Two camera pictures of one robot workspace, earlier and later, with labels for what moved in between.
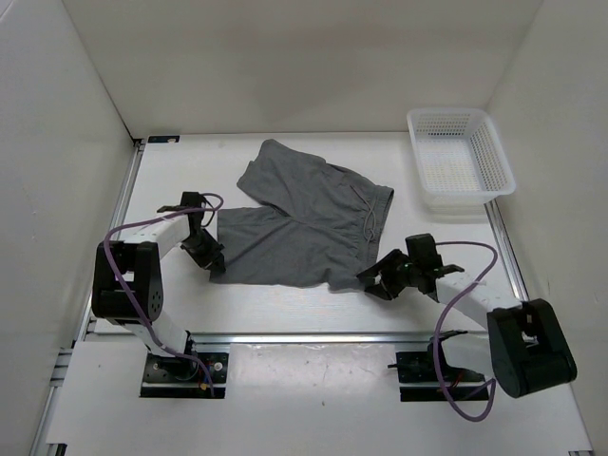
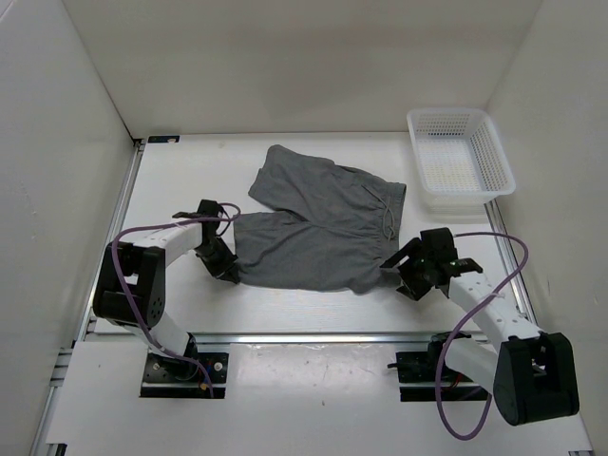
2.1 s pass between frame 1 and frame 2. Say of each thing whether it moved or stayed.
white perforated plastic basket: stayed
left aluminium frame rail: stayed
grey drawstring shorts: moved
